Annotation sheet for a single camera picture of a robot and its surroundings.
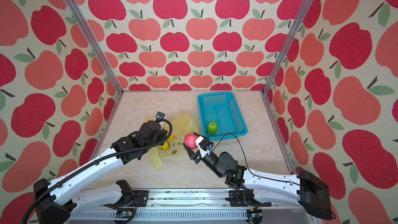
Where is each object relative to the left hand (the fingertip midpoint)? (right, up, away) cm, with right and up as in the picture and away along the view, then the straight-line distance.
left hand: (166, 130), depth 77 cm
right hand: (+14, -2, -10) cm, 18 cm away
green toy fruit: (+24, -2, +16) cm, 30 cm away
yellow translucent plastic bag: (+7, +2, +3) cm, 9 cm away
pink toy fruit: (+13, -2, -14) cm, 19 cm away
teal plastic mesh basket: (+34, +10, +35) cm, 49 cm away
